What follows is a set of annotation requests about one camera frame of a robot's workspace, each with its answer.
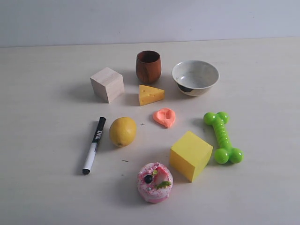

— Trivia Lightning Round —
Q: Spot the white ceramic bowl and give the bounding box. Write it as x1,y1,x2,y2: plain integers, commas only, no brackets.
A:
171,60,220,97

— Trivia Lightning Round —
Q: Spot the green plastic bone toy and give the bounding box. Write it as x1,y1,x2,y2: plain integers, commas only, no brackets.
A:
203,112,244,164

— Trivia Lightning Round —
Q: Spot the brown wooden cup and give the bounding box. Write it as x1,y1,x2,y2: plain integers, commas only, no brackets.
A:
135,50,161,84

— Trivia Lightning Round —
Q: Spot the pink toy cupcake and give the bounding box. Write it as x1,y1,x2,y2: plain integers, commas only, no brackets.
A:
137,162,173,203

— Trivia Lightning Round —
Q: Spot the light wooden cube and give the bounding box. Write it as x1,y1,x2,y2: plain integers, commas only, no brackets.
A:
90,67,125,103

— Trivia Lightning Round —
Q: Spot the pink orange putty lump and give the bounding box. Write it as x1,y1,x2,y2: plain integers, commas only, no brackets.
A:
152,107,176,128

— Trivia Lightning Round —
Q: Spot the yellow cheese wedge toy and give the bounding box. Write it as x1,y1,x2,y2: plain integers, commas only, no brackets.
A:
138,85,165,106

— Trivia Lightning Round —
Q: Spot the black white marker pen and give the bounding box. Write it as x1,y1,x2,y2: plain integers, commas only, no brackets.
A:
82,117,106,175

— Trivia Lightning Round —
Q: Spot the yellow foam cube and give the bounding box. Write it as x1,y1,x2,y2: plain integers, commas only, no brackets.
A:
169,131,213,182

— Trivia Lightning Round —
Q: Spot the yellow lemon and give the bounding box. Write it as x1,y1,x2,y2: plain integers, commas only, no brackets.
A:
109,117,137,147

